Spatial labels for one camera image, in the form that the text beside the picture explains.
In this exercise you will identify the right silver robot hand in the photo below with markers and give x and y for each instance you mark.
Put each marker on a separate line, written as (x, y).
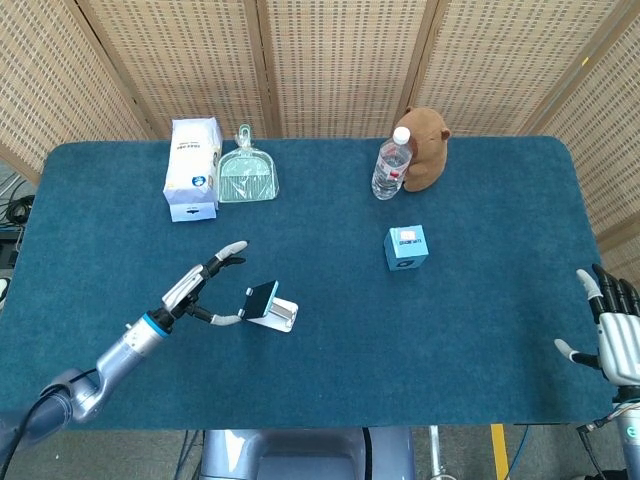
(622, 340)

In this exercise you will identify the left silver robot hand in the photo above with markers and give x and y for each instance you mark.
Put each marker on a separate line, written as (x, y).
(185, 290)

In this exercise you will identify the black smartphone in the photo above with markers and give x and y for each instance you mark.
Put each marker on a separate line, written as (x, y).
(262, 300)

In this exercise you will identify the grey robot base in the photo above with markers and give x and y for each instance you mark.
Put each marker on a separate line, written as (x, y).
(300, 452)

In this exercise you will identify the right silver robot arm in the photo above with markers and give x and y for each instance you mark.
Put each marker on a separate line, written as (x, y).
(631, 435)

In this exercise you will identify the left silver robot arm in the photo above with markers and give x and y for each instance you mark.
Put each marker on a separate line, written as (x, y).
(125, 350)

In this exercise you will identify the white folding phone stand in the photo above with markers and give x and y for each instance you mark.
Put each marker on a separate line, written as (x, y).
(284, 315)

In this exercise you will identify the green dustpan brush set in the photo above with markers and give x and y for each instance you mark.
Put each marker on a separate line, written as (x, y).
(247, 180)

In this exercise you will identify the white tissue pack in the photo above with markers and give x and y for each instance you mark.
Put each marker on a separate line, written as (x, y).
(192, 160)

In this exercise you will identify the blue table cloth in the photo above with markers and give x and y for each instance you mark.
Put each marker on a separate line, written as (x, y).
(350, 360)

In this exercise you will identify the metal table leg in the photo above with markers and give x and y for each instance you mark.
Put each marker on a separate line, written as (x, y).
(436, 450)

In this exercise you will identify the blue speaker box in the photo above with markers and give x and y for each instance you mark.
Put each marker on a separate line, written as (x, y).
(406, 247)

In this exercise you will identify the clear plastic water bottle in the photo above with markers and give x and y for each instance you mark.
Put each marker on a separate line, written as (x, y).
(390, 170)

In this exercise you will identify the brown capybara plush toy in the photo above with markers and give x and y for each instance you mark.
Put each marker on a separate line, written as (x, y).
(427, 155)

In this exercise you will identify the woven folding screen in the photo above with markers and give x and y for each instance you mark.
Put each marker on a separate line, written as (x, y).
(340, 65)

